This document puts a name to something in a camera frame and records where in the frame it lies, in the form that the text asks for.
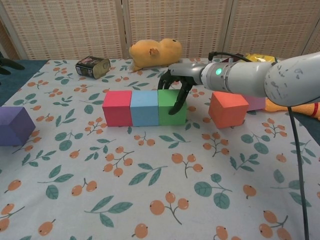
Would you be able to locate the yellow marshmallow bag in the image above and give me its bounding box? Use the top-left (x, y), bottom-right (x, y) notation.
top-left (244, 53), bottom-right (279, 63)

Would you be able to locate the floral print tablecloth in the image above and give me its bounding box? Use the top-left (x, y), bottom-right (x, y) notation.
top-left (0, 57), bottom-right (320, 240)

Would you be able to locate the woven bamboo folding screen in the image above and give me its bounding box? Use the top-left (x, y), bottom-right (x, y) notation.
top-left (0, 0), bottom-right (320, 61)

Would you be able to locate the pink foam cube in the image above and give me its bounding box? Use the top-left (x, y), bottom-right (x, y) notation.
top-left (243, 95), bottom-right (267, 112)

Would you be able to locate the orange foam cube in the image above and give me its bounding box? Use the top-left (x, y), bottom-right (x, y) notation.
top-left (208, 91), bottom-right (249, 129)

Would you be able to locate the magenta foam cube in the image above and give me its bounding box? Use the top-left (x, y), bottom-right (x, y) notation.
top-left (101, 90), bottom-right (133, 127)

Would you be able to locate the purple foam cube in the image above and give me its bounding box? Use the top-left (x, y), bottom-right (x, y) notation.
top-left (0, 106), bottom-right (36, 147)

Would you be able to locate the yellow plush toy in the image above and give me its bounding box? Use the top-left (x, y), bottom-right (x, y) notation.
top-left (128, 38), bottom-right (183, 73)

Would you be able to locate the yellow rubber chicken toy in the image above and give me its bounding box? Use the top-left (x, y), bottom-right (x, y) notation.
top-left (264, 97), bottom-right (320, 120)

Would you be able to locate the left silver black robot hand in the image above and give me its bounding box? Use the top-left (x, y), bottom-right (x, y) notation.
top-left (0, 56), bottom-right (26, 76)

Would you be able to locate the green foam cube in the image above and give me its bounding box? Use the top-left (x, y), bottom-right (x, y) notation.
top-left (157, 89), bottom-right (188, 126)

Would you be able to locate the light blue foam cube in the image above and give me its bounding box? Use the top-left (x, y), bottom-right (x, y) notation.
top-left (129, 90), bottom-right (160, 127)

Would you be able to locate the black luncheon meat tin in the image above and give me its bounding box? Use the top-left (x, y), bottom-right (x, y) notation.
top-left (75, 56), bottom-right (112, 80)

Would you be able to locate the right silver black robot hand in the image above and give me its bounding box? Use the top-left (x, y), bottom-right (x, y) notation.
top-left (158, 62), bottom-right (210, 116)

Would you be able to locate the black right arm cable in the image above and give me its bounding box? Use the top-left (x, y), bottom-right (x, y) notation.
top-left (208, 51), bottom-right (313, 240)

